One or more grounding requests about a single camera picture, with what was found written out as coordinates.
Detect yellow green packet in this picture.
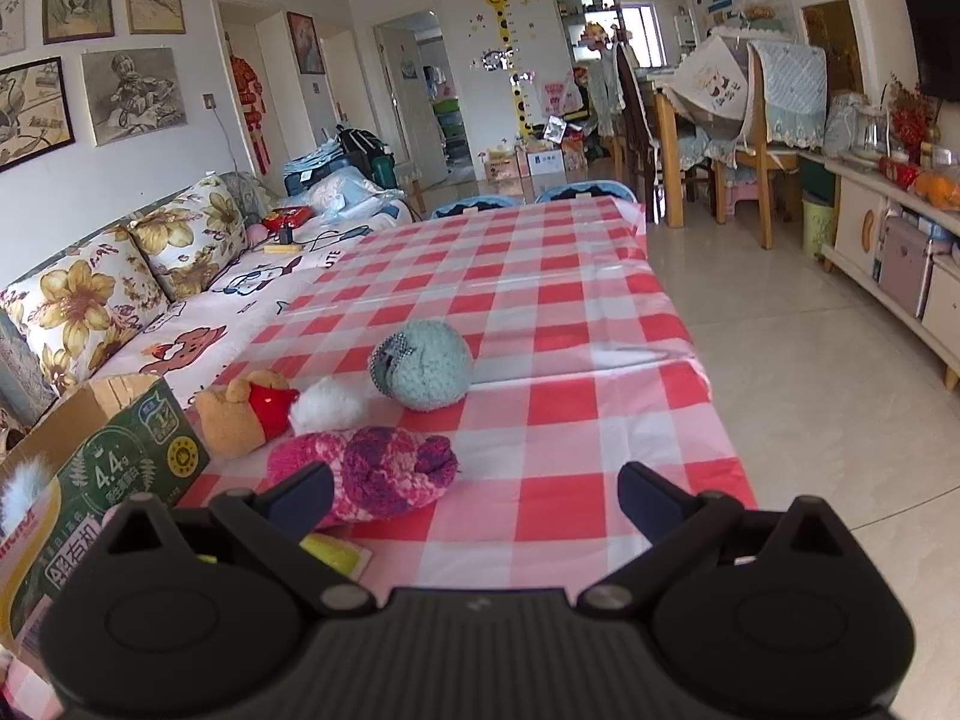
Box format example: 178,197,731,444
296,532,374,586

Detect pile of oranges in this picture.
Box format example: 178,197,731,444
911,172,960,211

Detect red box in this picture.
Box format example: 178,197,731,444
260,206,314,233

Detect red hanging knot decoration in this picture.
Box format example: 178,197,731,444
229,52,272,173

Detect red white checkered tablecloth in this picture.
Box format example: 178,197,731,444
172,195,758,616

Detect stacked plastic storage baskets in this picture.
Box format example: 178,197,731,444
431,97,470,162

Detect framed pink portrait picture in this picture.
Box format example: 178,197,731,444
286,11,326,76

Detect brown teddy bear plush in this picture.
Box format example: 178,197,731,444
196,370,301,460

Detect black framed drawing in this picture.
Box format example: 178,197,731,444
0,56,76,173

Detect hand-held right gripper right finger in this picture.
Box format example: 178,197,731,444
576,463,852,614

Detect blue plastic wrapped bundle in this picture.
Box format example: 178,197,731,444
283,154,413,222

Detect chair with teal cover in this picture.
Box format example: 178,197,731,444
739,37,830,248

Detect white printed cloth bag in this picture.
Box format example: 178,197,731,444
671,34,755,121

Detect wooden dining table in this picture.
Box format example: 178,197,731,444
649,75,751,230

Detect pink knitted hat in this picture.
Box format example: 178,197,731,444
266,426,460,530

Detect small floral sofa cushion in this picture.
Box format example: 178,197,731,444
127,176,248,301

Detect green printed cardboard box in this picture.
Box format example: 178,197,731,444
0,375,211,683

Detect unframed pencil sketch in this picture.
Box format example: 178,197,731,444
80,47,188,147

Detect sofa with cartoon print cover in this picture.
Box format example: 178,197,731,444
0,172,413,466

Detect white fluffy pompom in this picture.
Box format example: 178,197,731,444
289,376,368,436

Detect white blue carton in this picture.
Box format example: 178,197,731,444
517,142,567,177

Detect unframed drawing at wall edge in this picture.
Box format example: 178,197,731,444
0,0,27,57

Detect green waste bin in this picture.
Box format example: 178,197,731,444
801,191,835,260

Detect red flower bouquet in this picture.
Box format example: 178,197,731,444
885,75,938,162

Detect black television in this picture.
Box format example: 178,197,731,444
889,0,960,102

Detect blue chair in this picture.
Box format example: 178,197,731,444
534,178,638,203
431,195,522,220

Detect dark wooden dining chair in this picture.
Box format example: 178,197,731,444
615,41,665,222

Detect giraffe height chart sticker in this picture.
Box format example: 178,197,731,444
480,0,537,143

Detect teal knitted hat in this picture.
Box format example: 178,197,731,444
367,319,475,412

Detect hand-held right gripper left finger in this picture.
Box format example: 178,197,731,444
111,463,374,617

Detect pink plastic stool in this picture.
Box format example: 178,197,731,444
712,165,766,222

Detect cream television cabinet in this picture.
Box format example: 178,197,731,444
821,150,960,391

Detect large floral sofa cushion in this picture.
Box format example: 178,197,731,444
0,229,170,398

